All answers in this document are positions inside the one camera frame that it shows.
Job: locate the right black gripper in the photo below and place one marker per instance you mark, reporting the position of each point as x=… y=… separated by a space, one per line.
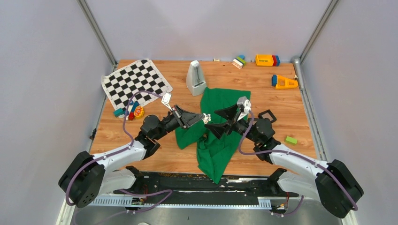
x=219 y=129

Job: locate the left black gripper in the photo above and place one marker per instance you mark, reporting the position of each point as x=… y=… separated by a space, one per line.
x=186 y=118

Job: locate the silver brooch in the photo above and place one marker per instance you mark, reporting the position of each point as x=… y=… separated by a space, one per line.
x=207 y=118

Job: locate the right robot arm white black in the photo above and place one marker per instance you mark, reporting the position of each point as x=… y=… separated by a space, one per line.
x=330 y=183

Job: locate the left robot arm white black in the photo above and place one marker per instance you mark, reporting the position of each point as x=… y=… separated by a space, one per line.
x=89 y=176

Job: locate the grey metronome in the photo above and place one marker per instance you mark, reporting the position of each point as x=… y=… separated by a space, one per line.
x=195 y=80

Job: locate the yellow round toy block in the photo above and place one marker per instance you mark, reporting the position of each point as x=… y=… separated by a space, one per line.
x=139 y=112

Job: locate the blue red toy block figure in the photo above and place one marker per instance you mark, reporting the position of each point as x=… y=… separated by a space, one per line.
x=131 y=110

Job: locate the white green blue toy blocks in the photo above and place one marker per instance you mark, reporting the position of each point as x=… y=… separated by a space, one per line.
x=239 y=61

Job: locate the black white checkerboard sheet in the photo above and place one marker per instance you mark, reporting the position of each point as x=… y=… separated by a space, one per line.
x=120 y=85

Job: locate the orange blue toy ramp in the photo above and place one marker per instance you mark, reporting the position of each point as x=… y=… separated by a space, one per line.
x=282 y=83

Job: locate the teal toy block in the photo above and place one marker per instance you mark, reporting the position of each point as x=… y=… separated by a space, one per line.
x=119 y=112

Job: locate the small green block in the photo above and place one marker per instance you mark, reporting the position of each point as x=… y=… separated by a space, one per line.
x=291 y=140

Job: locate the yellow red blue toy block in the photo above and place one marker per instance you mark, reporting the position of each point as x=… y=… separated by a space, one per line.
x=267 y=60

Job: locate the grey metal pipe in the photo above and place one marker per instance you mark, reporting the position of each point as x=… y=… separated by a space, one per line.
x=298 y=70

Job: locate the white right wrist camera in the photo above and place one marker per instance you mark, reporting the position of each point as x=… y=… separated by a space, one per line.
x=244 y=104

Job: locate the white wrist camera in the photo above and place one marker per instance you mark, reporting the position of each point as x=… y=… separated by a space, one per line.
x=166 y=99
x=244 y=104

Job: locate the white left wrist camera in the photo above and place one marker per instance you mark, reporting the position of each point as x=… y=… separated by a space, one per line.
x=166 y=99

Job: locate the black square frame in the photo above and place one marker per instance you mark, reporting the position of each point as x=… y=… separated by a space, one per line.
x=267 y=114

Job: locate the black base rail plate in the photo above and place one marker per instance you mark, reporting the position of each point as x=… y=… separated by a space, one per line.
x=199 y=189

